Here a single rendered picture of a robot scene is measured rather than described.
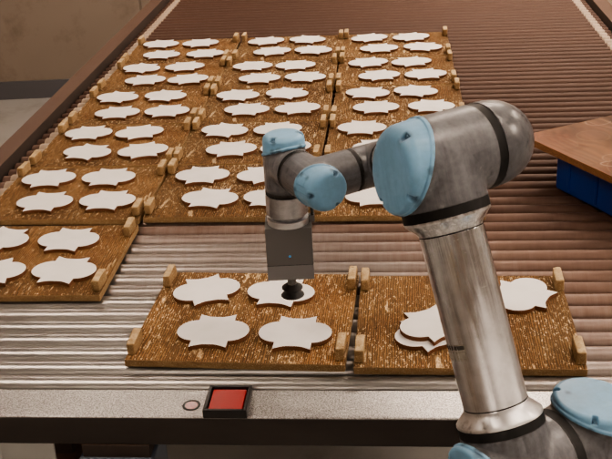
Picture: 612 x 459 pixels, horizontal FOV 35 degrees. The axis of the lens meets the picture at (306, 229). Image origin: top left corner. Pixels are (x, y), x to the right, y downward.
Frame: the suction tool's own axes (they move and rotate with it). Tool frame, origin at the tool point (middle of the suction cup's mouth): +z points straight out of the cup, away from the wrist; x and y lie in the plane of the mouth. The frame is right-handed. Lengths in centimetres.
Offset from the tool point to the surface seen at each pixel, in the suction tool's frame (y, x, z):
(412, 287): -24.0, -17.1, 9.0
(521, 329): -42.5, 1.3, 9.0
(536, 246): -54, -37, 11
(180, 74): 42, -185, 9
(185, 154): 32, -102, 9
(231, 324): 12.2, -3.7, 8.0
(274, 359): 3.8, 7.7, 9.0
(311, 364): -2.8, 9.9, 9.2
